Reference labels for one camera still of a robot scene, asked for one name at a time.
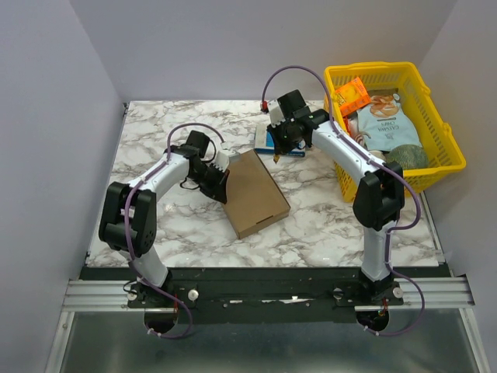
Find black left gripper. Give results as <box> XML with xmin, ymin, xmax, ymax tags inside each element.
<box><xmin>189</xmin><ymin>163</ymin><xmax>230</xmax><ymax>204</ymax></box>

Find brown cardboard express box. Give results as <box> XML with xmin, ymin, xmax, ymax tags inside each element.
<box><xmin>223</xmin><ymin>150</ymin><xmax>290</xmax><ymax>239</ymax></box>

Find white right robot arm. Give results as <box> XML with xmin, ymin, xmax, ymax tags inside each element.
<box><xmin>262</xmin><ymin>89</ymin><xmax>405</xmax><ymax>305</ymax></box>

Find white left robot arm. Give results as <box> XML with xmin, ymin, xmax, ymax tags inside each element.
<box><xmin>98</xmin><ymin>131</ymin><xmax>237</xmax><ymax>307</ymax></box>

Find blue razor box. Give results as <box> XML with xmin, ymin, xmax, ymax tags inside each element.
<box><xmin>254</xmin><ymin>124</ymin><xmax>306</xmax><ymax>157</ymax></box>

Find orange snack box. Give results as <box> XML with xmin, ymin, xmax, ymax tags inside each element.
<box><xmin>335</xmin><ymin>77</ymin><xmax>371</xmax><ymax>117</ymax></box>

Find red white striped package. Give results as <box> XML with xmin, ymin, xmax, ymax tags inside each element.
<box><xmin>344</xmin><ymin>113</ymin><xmax>370</xmax><ymax>148</ymax></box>

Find light blue chips bag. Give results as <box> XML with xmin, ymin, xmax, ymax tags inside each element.
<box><xmin>358</xmin><ymin>89</ymin><xmax>422</xmax><ymax>152</ymax></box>

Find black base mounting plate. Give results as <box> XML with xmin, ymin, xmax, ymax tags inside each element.
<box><xmin>80</xmin><ymin>265</ymin><xmax>451</xmax><ymax>329</ymax></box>

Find yellow plastic basket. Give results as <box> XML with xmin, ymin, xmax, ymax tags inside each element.
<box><xmin>324</xmin><ymin>61</ymin><xmax>467</xmax><ymax>193</ymax></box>

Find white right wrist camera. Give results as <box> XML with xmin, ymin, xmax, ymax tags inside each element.
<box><xmin>260</xmin><ymin>99</ymin><xmax>285</xmax><ymax>127</ymax></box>

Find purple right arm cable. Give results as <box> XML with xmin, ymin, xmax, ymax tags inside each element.
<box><xmin>260</xmin><ymin>65</ymin><xmax>426</xmax><ymax>337</ymax></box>

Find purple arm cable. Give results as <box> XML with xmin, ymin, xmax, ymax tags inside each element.
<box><xmin>260</xmin><ymin>65</ymin><xmax>426</xmax><ymax>337</ymax></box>
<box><xmin>123</xmin><ymin>123</ymin><xmax>230</xmax><ymax>340</ymax></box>

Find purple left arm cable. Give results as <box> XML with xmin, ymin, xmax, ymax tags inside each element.
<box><xmin>123</xmin><ymin>123</ymin><xmax>230</xmax><ymax>340</ymax></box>

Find aluminium rail frame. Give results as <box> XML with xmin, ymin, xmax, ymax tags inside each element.
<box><xmin>46</xmin><ymin>260</ymin><xmax>492</xmax><ymax>372</ymax></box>

